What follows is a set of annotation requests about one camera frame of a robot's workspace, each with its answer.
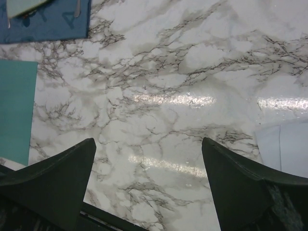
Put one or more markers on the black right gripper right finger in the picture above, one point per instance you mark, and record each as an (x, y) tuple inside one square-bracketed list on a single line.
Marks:
[(249, 196)]

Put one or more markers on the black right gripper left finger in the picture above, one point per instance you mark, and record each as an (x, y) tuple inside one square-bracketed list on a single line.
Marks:
[(47, 195)]

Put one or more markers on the white printed paper stack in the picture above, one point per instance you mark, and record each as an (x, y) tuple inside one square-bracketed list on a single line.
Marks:
[(284, 147)]

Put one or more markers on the teal folder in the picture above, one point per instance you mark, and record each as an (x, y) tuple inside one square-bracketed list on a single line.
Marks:
[(17, 92)]

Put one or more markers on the blue placemat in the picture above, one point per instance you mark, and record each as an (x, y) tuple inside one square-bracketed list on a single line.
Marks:
[(50, 22)]

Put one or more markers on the silver spoon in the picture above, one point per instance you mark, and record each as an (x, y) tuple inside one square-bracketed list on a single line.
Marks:
[(77, 9)]

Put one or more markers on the light green plate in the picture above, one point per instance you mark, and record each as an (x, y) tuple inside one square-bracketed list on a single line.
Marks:
[(15, 8)]

